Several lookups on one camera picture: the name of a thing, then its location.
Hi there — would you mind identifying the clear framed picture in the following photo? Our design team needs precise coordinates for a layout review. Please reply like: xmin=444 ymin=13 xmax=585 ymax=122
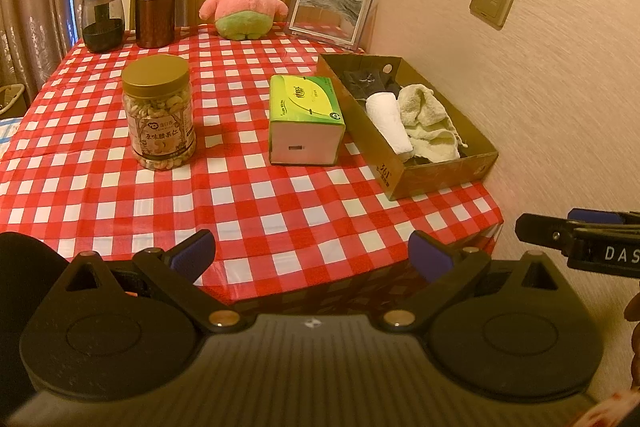
xmin=284 ymin=0 xmax=376 ymax=52

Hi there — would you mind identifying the grey fabric face mask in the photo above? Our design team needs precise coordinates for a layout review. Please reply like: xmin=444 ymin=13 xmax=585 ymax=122
xmin=342 ymin=67 xmax=396 ymax=100

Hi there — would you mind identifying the cream towel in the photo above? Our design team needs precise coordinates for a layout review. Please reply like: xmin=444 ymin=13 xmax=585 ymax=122
xmin=397 ymin=84 xmax=468 ymax=162

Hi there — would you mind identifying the person's right hand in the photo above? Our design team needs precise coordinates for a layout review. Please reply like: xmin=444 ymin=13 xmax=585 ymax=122
xmin=624 ymin=292 xmax=640 ymax=390

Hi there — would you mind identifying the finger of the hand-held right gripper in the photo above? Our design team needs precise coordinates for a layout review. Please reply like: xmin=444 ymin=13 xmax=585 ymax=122
xmin=567 ymin=208 xmax=626 ymax=227
xmin=515 ymin=213 xmax=576 ymax=258

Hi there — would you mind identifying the brown cylindrical canister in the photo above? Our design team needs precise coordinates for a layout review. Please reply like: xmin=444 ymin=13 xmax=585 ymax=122
xmin=135 ymin=0 xmax=177 ymax=49

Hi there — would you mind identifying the white sock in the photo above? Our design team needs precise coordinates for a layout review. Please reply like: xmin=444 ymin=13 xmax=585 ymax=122
xmin=365 ymin=91 xmax=415 ymax=156

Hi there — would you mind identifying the brown cardboard box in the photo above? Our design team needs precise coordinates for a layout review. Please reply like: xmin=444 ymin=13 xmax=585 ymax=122
xmin=316 ymin=53 xmax=500 ymax=202

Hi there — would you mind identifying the green tissue box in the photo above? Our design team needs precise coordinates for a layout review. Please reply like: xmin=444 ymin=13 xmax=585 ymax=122
xmin=269 ymin=75 xmax=347 ymax=166

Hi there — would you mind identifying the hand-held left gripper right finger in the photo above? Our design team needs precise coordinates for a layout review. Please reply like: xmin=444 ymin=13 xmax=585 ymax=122
xmin=382 ymin=230 xmax=562 ymax=334

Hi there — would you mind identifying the red checked tablecloth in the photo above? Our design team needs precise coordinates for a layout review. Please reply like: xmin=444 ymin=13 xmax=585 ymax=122
xmin=0 ymin=23 xmax=505 ymax=308

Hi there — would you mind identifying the blue checked cloth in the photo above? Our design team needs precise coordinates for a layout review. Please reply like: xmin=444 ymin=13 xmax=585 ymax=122
xmin=0 ymin=117 xmax=22 ymax=148

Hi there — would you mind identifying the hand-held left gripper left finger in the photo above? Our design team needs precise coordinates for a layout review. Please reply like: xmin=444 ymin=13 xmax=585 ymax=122
xmin=65 ymin=229 xmax=242 ymax=334

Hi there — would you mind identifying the person's printed clothing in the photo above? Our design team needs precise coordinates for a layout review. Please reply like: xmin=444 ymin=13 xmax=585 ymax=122
xmin=595 ymin=394 xmax=640 ymax=427

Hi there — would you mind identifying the cashew jar with gold lid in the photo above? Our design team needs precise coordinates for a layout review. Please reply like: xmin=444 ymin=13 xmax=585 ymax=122
xmin=122 ymin=54 xmax=197 ymax=171

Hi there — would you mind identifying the glass jar with black base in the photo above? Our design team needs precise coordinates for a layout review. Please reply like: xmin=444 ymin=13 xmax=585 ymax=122
xmin=81 ymin=0 xmax=126 ymax=54

